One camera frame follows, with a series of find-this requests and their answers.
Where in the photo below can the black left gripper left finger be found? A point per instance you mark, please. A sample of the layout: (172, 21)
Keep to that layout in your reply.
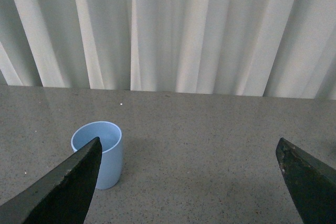
(61, 196)

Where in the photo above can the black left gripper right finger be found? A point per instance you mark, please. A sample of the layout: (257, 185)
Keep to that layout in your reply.
(311, 183)

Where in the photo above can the blue plastic cup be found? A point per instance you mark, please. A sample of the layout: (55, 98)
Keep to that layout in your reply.
(110, 136)

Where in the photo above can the white pleated curtain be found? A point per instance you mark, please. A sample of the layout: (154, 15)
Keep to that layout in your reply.
(269, 48)

